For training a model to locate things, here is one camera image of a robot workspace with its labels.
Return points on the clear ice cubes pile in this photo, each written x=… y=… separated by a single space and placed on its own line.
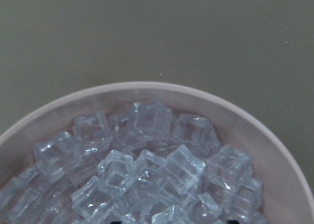
x=145 y=165

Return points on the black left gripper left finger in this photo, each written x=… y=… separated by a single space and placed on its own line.
x=115 y=222

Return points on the pink bowl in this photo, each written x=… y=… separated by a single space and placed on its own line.
x=287 y=196

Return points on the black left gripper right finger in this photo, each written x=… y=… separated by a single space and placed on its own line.
x=231 y=222

